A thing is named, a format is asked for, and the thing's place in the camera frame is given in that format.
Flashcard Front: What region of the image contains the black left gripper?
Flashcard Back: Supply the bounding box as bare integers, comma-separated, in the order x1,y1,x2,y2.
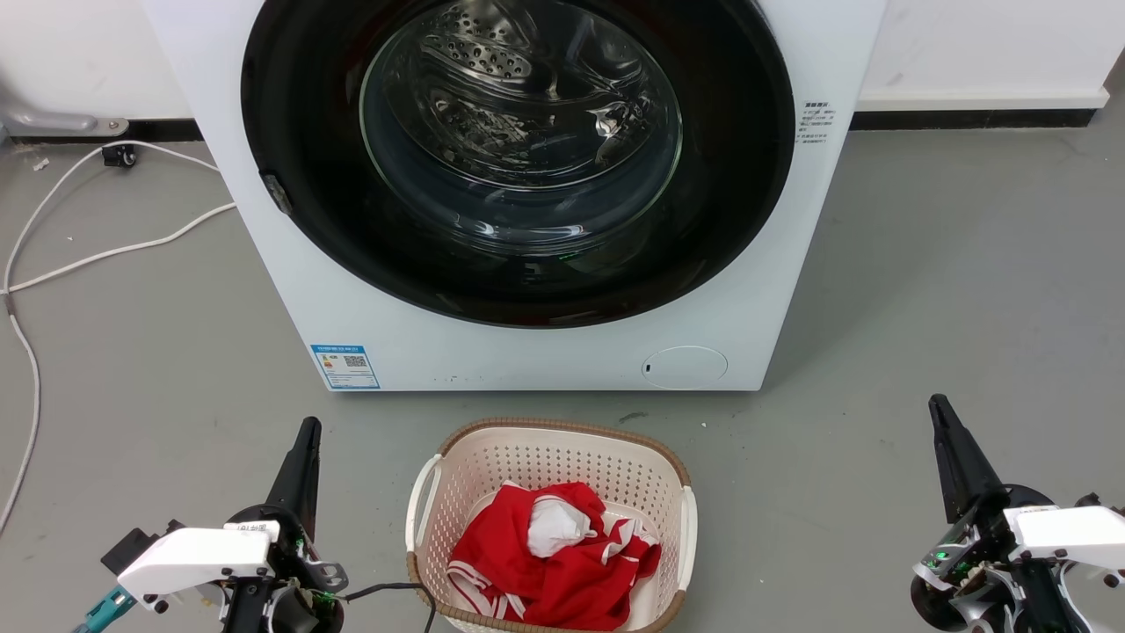
220,418,350,633

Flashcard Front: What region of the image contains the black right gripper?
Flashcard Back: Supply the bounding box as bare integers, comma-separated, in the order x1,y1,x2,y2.
910,394,1080,633

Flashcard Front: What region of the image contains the white front-load washing machine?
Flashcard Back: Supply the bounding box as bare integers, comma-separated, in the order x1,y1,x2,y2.
141,0,889,393

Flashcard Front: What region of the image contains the black round glass washer door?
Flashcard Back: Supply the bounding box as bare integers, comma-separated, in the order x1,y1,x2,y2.
240,0,796,330

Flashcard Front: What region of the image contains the blue energy label sticker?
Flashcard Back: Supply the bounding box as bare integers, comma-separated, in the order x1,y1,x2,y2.
309,344,382,391

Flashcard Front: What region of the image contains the cream plastic laundry basket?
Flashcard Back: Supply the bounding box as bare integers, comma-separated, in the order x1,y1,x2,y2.
405,418,699,633

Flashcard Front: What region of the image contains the white cloth garment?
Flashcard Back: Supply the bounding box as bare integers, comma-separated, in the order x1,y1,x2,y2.
526,495,594,559

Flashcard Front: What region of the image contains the red white-striped garment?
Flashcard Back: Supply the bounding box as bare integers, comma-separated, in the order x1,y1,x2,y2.
446,481,664,632

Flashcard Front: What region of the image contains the round white filter cover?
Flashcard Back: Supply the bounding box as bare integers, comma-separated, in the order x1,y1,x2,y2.
640,346,729,391

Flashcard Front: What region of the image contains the black baseboard strip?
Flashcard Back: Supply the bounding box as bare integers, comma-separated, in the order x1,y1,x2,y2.
9,107,1100,145

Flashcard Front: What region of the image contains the small printed text sticker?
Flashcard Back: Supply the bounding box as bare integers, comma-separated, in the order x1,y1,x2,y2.
795,99,837,147

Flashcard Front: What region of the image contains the steel washer drum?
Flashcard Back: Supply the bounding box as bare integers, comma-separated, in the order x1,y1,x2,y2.
359,0,685,258

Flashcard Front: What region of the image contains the grey pipe fixture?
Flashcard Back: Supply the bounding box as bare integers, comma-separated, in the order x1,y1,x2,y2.
0,104,129,138

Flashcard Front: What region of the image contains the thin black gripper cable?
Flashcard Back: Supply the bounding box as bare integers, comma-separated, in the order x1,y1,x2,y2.
345,581,438,633

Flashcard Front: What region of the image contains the teal cable connector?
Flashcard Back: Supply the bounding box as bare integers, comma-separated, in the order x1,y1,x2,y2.
74,587,135,633

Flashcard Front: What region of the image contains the long white cable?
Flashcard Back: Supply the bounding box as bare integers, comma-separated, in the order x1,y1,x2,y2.
0,140,221,538

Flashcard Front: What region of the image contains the short white cable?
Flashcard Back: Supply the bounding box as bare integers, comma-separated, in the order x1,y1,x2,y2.
7,202,237,294

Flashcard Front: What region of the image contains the white wall ledge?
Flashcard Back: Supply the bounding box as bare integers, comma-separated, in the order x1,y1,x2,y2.
856,85,1111,113

